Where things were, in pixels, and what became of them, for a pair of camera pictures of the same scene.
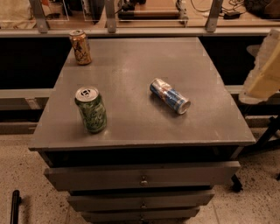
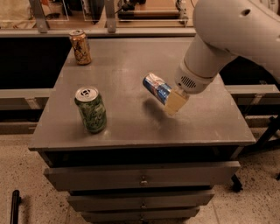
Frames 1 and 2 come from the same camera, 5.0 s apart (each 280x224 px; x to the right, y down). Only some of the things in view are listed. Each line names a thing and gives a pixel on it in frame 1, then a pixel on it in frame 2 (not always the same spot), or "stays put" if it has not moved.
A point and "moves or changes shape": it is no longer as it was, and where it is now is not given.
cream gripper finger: x=264 y=80 → x=187 y=80
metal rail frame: x=112 y=30 stays put
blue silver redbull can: x=174 y=99 moves or changes shape
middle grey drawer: x=90 y=203 stays put
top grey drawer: x=143 y=176 stays put
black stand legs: x=269 y=136 stays put
